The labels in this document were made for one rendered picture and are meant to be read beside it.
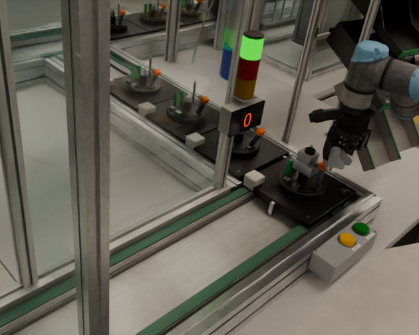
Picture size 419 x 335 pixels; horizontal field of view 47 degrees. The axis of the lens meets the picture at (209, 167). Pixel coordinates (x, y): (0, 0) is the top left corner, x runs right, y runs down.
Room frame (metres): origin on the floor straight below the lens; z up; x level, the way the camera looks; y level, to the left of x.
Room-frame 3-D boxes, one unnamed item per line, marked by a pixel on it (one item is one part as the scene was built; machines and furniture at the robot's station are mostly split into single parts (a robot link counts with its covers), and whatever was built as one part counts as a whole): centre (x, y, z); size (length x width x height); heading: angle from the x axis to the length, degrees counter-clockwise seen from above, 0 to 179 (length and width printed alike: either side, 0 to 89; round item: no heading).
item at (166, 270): (0.95, -0.06, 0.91); 0.84 x 0.28 x 0.10; 139
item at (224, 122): (1.10, -0.06, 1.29); 0.12 x 0.05 x 0.25; 139
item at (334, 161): (1.09, -0.33, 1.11); 0.06 x 0.03 x 0.09; 49
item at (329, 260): (0.96, -0.38, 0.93); 0.21 x 0.07 x 0.06; 139
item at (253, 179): (1.15, -0.13, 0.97); 0.05 x 0.05 x 0.04; 49
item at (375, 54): (1.11, -0.33, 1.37); 0.09 x 0.08 x 0.11; 62
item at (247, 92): (1.10, -0.06, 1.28); 0.05 x 0.05 x 0.05
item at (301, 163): (1.17, -0.26, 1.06); 0.08 x 0.04 x 0.07; 49
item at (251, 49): (1.10, -0.06, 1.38); 0.05 x 0.05 x 0.05
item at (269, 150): (1.33, -0.08, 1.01); 0.24 x 0.24 x 0.13; 49
